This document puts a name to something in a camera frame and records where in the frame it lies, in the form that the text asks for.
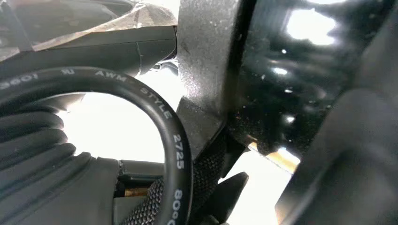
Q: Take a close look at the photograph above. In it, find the black cable with white print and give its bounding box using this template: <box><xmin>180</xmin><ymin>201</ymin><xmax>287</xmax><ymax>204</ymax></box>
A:
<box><xmin>0</xmin><ymin>66</ymin><xmax>194</xmax><ymax>225</ymax></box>

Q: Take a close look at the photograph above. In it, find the black braided cable sleeve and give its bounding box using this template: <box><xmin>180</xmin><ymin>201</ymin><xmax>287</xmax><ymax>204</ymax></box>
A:
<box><xmin>119</xmin><ymin>133</ymin><xmax>228</xmax><ymax>225</ymax></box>

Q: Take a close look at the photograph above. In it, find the glossy black robot body panel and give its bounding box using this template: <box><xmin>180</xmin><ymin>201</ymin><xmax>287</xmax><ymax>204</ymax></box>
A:
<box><xmin>228</xmin><ymin>0</ymin><xmax>396</xmax><ymax>159</ymax></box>

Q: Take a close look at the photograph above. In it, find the dark part under plastic film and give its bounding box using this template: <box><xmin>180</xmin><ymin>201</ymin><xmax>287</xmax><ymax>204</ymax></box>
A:
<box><xmin>0</xmin><ymin>0</ymin><xmax>178</xmax><ymax>82</ymax></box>

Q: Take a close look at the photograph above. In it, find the matte black bracket plate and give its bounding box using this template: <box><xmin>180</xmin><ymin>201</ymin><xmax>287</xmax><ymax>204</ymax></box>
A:
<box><xmin>176</xmin><ymin>0</ymin><xmax>249</xmax><ymax>160</ymax></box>

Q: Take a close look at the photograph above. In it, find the black wedge-shaped part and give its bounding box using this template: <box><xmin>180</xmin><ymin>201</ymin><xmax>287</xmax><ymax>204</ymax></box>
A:
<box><xmin>192</xmin><ymin>172</ymin><xmax>249</xmax><ymax>225</ymax></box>

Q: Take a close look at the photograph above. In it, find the blurred dark robot part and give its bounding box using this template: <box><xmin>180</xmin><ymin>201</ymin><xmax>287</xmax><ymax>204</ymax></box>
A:
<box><xmin>275</xmin><ymin>0</ymin><xmax>398</xmax><ymax>225</ymax></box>

